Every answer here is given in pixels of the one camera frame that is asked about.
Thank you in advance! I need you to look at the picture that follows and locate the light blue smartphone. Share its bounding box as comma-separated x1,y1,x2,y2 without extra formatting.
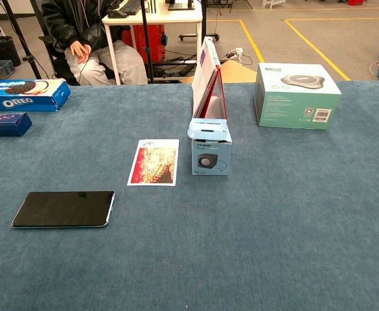
10,190,116,229

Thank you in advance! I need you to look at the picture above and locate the small blue speaker box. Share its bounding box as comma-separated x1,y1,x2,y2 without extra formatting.
187,117,233,176

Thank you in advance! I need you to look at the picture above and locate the red photo postcard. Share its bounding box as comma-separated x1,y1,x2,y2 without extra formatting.
126,139,180,187

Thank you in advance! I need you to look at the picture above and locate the red desk calendar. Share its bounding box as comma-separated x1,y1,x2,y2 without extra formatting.
191,36,229,121

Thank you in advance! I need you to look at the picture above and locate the black pole stand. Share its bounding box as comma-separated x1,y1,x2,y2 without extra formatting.
139,0,155,84

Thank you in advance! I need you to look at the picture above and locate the red cabinet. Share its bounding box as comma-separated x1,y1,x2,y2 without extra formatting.
121,24,166,64

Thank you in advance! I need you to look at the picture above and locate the green conference speaker box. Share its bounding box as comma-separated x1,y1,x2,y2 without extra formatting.
253,62,342,131

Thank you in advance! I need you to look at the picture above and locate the white desk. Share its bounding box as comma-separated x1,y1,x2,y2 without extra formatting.
101,0,203,86

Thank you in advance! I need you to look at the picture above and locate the seated person in black jacket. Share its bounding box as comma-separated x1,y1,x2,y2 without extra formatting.
41,0,149,86

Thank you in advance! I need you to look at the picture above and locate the black keyboard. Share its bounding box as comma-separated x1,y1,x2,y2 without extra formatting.
120,0,142,16

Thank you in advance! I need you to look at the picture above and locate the blue Oreo cookie box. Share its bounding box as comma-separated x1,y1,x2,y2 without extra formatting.
0,78,72,113

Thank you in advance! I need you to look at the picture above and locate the dark blue snack box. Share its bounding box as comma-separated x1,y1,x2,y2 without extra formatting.
0,112,33,137

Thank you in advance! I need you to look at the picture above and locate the blue plastic crate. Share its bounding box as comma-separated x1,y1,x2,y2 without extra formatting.
0,59,16,80

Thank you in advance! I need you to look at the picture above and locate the black tripod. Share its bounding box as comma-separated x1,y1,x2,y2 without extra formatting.
0,0,56,80

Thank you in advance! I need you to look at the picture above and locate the black waste bin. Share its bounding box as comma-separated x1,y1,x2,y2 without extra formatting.
0,35,22,68

